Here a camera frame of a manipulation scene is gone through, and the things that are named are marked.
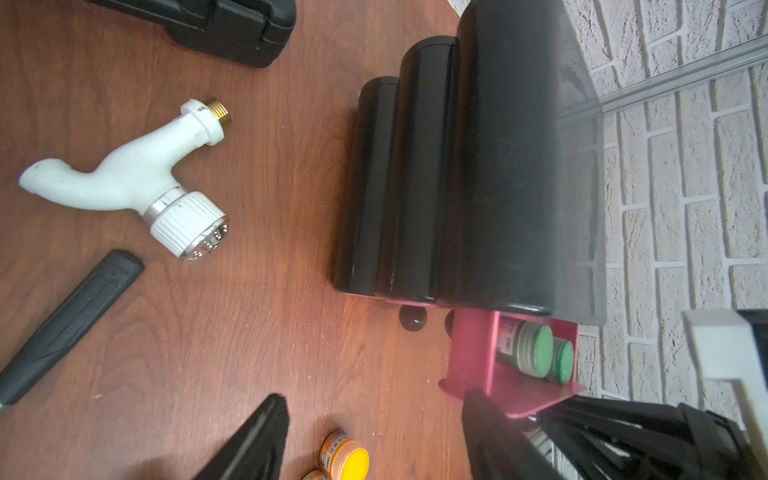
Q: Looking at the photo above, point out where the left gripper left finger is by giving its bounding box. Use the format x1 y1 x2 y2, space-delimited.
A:
194 393 290 480

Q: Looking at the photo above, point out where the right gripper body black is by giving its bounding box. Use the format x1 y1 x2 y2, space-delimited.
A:
536 396 767 479

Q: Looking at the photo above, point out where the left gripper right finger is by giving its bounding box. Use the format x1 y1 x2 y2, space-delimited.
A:
461 390 562 480

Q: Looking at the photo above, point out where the black pink drawer cabinet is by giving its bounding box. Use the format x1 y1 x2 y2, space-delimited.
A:
333 1 607 418

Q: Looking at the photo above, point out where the yellow paint can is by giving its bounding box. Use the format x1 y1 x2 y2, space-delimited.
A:
319 430 370 480

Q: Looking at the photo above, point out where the white plastic water tap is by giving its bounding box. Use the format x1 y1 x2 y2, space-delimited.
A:
19 99 231 261

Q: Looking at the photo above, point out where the black plastic tool case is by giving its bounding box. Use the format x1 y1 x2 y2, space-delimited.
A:
98 0 297 68

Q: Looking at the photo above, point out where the hammer with black handle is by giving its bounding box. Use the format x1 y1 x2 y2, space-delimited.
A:
1 250 144 410

